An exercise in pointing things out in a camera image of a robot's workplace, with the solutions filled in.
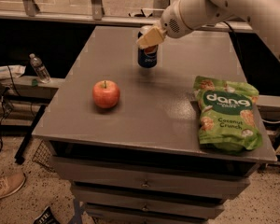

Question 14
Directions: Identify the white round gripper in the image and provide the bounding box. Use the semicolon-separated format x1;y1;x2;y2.
136;0;193;49

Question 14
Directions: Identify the blue pepsi can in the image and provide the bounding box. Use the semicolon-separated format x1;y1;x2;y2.
137;25;159;69

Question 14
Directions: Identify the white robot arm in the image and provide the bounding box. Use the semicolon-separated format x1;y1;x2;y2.
137;0;280;62

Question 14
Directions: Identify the red apple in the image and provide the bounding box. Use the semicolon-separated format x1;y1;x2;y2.
92;80;120;108

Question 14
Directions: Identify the green dang coconut crunch bag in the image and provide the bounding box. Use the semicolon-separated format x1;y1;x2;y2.
193;76;262;152

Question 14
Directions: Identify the clear plastic water bottle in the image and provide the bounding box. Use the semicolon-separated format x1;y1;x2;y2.
29;53;50;83

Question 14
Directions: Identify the grey drawer cabinet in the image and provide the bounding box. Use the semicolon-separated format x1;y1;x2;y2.
34;26;275;224

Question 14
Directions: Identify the white crumpled cloth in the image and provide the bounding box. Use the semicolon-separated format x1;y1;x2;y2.
0;65;26;80

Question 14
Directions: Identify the black pole leaning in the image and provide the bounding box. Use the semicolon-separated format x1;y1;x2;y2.
15;105;46;165

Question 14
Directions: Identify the black snack packet on floor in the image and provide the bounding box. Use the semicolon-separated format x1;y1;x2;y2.
33;206;60;224

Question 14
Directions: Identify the tan sneaker shoe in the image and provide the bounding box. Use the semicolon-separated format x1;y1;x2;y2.
0;173;26;200

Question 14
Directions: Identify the wire mesh basket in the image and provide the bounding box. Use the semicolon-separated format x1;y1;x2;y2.
32;141;55;173

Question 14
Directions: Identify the black cable on floor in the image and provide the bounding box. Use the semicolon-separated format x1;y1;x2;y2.
0;64;22;161

